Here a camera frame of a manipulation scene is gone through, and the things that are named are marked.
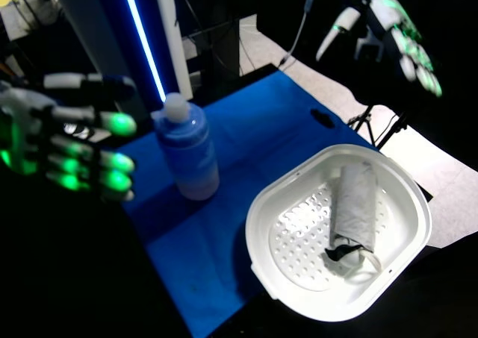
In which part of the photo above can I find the grey upright column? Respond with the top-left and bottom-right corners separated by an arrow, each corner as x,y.
50,0 -> 141,104

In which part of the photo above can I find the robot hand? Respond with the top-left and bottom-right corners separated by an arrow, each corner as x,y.
315,0 -> 444,98
0,72 -> 138,203

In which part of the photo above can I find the thin hanging cable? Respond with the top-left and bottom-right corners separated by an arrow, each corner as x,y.
278,0 -> 322,69

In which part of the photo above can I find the black tripod stand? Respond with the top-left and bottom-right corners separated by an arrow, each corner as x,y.
347,104 -> 410,148

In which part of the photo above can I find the glowing blue light strip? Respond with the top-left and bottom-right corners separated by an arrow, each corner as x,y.
122,0 -> 167,104

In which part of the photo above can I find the blue water bottle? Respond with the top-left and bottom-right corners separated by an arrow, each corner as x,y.
150,92 -> 220,201

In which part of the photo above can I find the small black object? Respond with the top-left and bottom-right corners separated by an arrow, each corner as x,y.
310,108 -> 336,129

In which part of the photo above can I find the white perforated plastic basket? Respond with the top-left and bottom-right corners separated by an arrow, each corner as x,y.
244,143 -> 433,322

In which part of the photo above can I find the grey umbrella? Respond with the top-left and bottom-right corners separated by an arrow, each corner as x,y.
321,161 -> 382,279

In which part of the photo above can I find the black metal rack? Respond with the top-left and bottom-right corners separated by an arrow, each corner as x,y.
173,0 -> 242,93

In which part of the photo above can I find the white upright post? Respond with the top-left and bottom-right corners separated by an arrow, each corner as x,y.
153,0 -> 194,101

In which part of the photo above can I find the blue table cloth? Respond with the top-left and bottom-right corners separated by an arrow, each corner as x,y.
100,70 -> 382,338

